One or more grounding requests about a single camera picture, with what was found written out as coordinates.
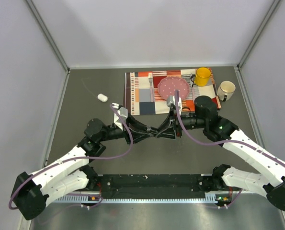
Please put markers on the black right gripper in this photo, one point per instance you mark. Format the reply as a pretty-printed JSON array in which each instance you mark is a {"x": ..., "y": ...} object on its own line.
[{"x": 164, "y": 131}]

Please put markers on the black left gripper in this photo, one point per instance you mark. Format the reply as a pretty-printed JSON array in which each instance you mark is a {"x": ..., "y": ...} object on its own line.
[{"x": 138, "y": 136}]

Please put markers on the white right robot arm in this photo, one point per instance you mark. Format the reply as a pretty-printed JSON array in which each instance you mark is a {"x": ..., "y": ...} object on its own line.
[{"x": 269, "y": 182}]

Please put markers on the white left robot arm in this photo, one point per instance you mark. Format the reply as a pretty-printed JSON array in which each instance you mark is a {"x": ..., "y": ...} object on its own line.
[{"x": 32, "y": 193}]

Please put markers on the white earbud case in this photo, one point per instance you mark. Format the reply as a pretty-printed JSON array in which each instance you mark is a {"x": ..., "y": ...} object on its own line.
[{"x": 101, "y": 97}]

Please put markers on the colourful patterned placemat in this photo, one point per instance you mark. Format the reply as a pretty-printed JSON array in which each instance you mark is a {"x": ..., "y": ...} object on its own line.
[{"x": 137, "y": 92}]

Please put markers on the pink polka dot plate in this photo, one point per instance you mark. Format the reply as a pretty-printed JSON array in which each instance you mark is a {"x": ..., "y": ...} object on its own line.
[{"x": 168, "y": 85}]

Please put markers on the pink knife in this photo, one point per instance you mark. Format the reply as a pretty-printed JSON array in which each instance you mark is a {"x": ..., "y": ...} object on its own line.
[{"x": 193, "y": 91}]

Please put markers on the pink fork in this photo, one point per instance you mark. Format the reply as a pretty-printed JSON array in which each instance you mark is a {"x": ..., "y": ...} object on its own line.
[{"x": 150, "y": 79}]

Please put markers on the yellow mug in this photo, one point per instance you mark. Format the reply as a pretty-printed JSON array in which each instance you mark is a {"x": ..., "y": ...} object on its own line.
[{"x": 202, "y": 76}]

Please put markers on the white enamel mug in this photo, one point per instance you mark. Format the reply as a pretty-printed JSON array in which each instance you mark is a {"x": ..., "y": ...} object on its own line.
[{"x": 226, "y": 90}]

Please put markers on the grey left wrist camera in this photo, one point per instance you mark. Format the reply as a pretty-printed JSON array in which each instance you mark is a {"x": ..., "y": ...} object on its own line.
[{"x": 120, "y": 116}]

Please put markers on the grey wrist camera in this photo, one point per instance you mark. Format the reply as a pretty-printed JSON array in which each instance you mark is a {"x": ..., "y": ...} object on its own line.
[
  {"x": 171, "y": 102},
  {"x": 120, "y": 116}
]

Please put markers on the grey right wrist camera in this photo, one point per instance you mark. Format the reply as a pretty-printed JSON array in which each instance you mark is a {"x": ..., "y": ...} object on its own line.
[{"x": 171, "y": 102}]

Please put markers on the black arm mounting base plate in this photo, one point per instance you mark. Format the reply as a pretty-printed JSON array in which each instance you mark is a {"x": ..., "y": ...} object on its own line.
[{"x": 153, "y": 186}]

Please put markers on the slotted grey cable duct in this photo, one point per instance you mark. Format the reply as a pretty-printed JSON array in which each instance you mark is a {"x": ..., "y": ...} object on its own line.
[{"x": 206, "y": 199}]

